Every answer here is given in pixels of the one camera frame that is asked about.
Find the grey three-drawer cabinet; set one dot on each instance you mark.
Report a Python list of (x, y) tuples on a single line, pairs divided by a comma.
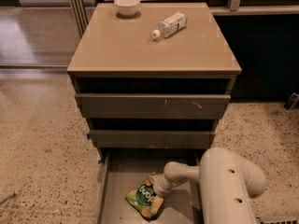
[(117, 55)]

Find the white ceramic bowl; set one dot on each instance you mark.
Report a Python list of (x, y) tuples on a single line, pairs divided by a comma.
[(127, 8)]

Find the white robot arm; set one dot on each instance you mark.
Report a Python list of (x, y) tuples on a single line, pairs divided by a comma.
[(228, 182)]

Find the top grey drawer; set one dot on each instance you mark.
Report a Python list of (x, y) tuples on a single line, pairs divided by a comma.
[(152, 106)]

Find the metal window frame post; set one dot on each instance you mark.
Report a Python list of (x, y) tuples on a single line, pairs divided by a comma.
[(80, 15)]

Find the metal floor vent grille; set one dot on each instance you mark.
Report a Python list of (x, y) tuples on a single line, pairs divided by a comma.
[(278, 220)]

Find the middle grey drawer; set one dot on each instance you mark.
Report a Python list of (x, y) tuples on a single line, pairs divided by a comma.
[(152, 139)]

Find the green rice chip bag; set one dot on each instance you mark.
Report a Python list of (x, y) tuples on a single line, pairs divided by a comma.
[(144, 199)]

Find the small dark floor device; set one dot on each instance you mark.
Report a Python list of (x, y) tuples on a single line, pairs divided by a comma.
[(292, 101)]

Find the grey floor rod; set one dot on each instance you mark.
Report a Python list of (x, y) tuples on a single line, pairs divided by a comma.
[(7, 198)]

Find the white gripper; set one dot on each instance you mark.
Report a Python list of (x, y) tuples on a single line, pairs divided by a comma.
[(160, 187)]

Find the open bottom grey drawer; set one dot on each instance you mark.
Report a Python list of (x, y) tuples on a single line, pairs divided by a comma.
[(126, 168)]

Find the clear plastic water bottle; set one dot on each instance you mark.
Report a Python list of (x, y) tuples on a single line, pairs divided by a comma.
[(169, 26)]

